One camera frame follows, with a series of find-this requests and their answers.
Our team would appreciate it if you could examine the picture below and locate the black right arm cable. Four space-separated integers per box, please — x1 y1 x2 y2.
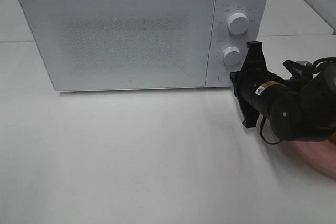
259 115 280 146

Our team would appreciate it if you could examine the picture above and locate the round white door button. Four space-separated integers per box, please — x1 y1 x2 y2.
218 72 231 86

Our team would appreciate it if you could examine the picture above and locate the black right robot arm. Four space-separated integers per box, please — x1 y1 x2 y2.
230 41 335 142

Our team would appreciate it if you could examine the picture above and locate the lower white timer knob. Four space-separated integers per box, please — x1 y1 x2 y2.
222 46 242 66

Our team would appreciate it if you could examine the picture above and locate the white microwave door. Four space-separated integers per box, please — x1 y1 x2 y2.
19 0 214 91

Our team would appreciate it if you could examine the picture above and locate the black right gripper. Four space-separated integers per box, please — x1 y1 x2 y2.
230 41 285 128

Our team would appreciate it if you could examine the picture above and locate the upper white power knob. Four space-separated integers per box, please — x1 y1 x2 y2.
227 11 249 35

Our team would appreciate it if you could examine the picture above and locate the pink speckled plate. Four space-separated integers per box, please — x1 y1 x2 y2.
279 135 335 180

